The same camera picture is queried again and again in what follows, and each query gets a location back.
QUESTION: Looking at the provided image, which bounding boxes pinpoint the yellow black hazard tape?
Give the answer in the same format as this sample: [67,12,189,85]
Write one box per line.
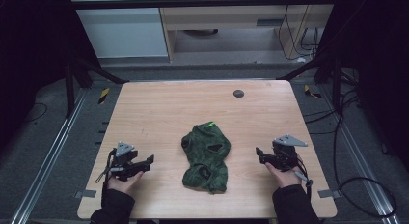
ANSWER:
[303,84,322,99]
[97,87,111,105]

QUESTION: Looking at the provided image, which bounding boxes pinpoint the hand-held gripper cable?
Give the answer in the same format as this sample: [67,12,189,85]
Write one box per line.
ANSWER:
[293,157,314,201]
[95,148,118,210]

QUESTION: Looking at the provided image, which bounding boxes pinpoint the left hand-held gripper cable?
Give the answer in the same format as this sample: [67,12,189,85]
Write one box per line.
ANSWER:
[95,148,118,210]

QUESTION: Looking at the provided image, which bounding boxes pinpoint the grey tape strip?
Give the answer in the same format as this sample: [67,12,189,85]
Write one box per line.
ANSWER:
[317,188,341,200]
[73,188,97,200]

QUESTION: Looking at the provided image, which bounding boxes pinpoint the dark curtain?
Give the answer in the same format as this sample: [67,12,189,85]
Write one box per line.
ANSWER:
[315,0,409,174]
[0,0,101,154]

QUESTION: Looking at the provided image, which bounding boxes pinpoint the thin black floor cable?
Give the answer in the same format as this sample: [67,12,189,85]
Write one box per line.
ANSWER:
[24,101,49,124]

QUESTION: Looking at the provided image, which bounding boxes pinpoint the person's left hand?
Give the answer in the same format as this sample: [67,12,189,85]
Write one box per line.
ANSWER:
[106,170,145,196]

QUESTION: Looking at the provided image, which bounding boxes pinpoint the person's right hand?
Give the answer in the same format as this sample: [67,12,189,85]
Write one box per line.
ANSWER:
[264,154,305,189]

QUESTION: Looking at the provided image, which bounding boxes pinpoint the right hand-held gripper cable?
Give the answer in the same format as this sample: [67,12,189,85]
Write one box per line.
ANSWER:
[293,157,314,201]

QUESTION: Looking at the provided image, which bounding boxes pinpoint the black horizontal frame bar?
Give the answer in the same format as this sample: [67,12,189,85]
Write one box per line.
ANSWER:
[70,0,338,11]

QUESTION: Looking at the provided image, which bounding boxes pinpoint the aluminium floor rail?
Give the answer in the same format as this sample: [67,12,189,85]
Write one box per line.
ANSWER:
[320,84,402,224]
[9,88,89,224]

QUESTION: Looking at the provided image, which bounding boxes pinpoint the black metal stand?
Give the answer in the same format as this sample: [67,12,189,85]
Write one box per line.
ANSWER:
[275,55,343,113]
[63,55,130,120]

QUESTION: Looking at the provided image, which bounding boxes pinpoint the white cabinet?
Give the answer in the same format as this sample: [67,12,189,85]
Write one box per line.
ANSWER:
[68,0,170,60]

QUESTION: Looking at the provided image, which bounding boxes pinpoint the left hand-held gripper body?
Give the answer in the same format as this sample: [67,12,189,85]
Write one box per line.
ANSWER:
[107,141,143,182]

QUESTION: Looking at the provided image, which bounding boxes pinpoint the black looped floor cable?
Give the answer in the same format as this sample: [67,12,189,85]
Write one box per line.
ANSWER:
[303,87,398,219]

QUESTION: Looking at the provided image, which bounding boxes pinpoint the light wooden desk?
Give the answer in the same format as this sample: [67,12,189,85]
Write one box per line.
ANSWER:
[155,0,340,63]

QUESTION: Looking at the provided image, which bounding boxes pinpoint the green patterned garment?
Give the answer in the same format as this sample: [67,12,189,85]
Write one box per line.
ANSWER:
[180,121,232,195]

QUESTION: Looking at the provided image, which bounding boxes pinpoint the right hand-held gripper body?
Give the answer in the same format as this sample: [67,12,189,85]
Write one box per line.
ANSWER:
[270,134,309,172]

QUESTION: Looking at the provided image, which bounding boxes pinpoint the black hanging desk cables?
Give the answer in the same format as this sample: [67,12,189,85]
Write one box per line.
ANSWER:
[277,4,320,62]

